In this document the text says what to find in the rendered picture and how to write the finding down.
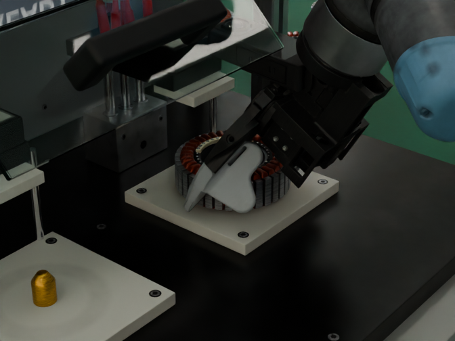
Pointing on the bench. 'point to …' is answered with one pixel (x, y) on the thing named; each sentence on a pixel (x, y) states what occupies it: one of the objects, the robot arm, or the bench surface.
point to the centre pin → (43, 289)
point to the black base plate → (47, 195)
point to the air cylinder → (130, 142)
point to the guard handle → (141, 39)
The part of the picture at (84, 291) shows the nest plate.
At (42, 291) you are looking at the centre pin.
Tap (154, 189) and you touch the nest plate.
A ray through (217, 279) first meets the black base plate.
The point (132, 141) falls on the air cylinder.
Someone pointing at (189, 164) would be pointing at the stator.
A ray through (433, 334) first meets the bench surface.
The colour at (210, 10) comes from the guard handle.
